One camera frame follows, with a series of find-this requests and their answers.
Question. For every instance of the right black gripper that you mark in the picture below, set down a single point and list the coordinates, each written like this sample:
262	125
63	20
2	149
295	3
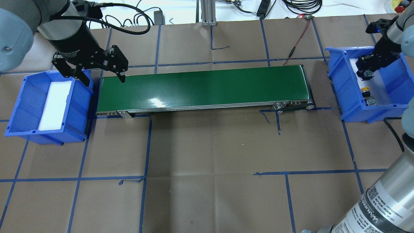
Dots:
382	50

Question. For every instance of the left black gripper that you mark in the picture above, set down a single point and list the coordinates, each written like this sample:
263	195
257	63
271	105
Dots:
77	44

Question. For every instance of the yellow push button switch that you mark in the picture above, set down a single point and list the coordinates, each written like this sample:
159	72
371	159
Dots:
368	98

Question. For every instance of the red push button switch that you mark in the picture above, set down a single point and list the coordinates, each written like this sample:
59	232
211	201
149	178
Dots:
367	75

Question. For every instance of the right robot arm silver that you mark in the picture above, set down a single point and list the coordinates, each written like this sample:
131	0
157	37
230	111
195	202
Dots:
387	206

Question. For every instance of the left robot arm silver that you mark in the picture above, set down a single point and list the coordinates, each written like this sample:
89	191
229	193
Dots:
63	23

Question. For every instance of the yellow plate of buttons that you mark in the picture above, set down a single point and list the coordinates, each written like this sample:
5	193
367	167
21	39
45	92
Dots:
399	6

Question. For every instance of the white foam pad right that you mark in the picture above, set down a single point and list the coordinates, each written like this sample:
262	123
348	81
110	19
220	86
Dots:
376	84

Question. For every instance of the white foam pad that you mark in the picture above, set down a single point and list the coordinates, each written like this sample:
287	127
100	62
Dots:
55	104
376	84

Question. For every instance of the blue bin right side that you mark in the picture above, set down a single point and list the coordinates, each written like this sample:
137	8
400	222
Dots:
397	77

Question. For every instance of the blue bin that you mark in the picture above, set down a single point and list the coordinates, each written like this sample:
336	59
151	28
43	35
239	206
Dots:
397	77
28	109

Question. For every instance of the white foam pad left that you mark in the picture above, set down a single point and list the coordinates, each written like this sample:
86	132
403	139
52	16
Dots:
55	104

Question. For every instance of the black power adapter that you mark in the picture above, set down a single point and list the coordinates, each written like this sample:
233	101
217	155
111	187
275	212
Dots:
159	18

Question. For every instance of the green conveyor belt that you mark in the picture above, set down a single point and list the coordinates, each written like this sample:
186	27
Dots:
284	87

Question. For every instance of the blue bin left side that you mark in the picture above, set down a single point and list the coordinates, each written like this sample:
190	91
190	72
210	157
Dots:
28	109

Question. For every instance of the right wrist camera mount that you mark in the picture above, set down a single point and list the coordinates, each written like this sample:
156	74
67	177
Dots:
381	26

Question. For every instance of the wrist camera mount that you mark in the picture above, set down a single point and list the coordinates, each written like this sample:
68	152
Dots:
88	8
381	26

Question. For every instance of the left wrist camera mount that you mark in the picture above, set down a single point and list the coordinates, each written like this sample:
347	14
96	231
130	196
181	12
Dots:
88	8

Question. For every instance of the aluminium frame post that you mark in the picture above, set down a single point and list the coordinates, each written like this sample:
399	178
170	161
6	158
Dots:
208	13

